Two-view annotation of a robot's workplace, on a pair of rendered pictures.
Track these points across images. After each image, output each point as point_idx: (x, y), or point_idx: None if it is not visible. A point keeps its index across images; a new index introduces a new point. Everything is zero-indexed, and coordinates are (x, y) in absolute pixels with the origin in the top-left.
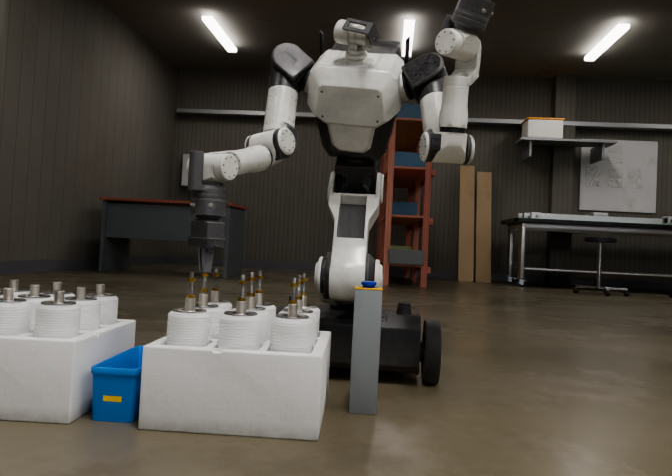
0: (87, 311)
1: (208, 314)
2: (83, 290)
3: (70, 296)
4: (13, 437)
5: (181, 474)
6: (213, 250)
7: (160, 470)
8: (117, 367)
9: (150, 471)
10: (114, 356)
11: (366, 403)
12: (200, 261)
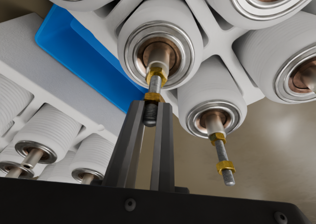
0: (67, 143)
1: (244, 105)
2: (35, 163)
3: (23, 156)
4: (154, 131)
5: (268, 106)
6: (174, 188)
7: (254, 110)
8: (103, 83)
9: (250, 113)
10: (104, 95)
11: None
12: (139, 153)
